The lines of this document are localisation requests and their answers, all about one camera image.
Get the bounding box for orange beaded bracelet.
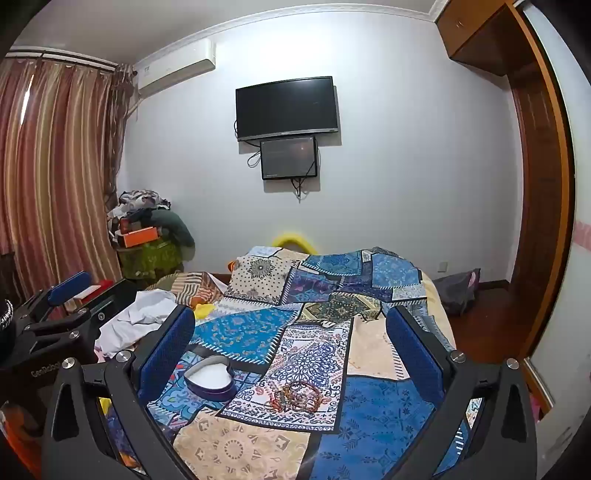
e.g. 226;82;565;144
265;380;325;415

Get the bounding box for orange box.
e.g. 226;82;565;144
120;226;160;247

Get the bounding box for white crumpled cloth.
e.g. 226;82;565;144
98;291;178;358

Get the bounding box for white air conditioner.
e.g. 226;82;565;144
134;38;218;99

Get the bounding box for heart-shaped purple jewelry box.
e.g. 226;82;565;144
184;355;238;401

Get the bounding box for wooden door frame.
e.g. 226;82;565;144
505;2;575;414

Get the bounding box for wooden overhead cabinet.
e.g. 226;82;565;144
436;0;529;77

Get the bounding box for yellow foam ring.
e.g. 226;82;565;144
271;233;311;254

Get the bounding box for small black monitor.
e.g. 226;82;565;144
259;136;318;181

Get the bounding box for person's orange clothing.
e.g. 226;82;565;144
0;401;46;479

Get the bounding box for red box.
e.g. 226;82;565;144
78;279;114;306

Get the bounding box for pile of clothes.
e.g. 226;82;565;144
107;188;197;247

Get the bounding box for white curtain rail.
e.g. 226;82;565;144
4;46;118;72

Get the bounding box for dark bag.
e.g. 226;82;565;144
431;268;482;317

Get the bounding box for patchwork blue blanket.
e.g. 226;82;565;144
147;244;485;480

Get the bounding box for black monitor cables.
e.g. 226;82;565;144
233;120;324;204

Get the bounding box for striped beige cloth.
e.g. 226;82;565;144
148;271;229;305

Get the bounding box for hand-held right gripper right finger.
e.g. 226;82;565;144
386;305;539;480

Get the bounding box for green patterned cloth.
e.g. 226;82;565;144
115;241;184;280

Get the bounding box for striped red brown curtain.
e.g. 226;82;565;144
0;58;127;296

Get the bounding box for black wall television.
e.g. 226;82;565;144
235;76;340;142

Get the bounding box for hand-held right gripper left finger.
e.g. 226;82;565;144
41;305;200;480

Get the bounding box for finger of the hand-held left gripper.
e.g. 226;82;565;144
25;278;140;344
14;271;92;330

